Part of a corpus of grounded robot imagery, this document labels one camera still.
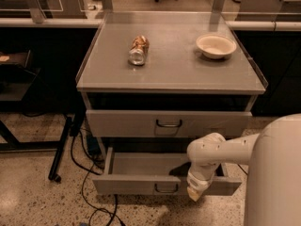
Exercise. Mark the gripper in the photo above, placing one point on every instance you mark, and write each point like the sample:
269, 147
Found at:
198, 183

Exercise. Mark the grey drawer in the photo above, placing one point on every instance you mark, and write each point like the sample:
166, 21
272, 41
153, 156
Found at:
155, 123
143, 174

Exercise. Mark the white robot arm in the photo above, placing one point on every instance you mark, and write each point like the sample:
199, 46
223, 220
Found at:
273, 157

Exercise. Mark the grey top drawer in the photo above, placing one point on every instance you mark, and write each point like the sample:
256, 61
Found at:
155, 123

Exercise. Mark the grey drawer cabinet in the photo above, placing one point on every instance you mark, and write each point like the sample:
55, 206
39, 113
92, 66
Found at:
176, 75

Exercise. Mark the white paper bowl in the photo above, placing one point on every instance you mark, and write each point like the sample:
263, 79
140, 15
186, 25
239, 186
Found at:
216, 46

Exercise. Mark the crushed orange soda can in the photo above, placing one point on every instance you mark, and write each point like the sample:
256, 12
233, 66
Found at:
139, 51

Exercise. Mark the black side table frame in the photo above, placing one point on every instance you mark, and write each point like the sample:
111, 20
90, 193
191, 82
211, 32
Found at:
16, 79

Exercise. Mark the left metal post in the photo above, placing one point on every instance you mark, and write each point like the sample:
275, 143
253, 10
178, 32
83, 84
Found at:
36, 12

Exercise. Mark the white horizontal rail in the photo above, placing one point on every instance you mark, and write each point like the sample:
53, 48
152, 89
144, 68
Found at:
85, 23

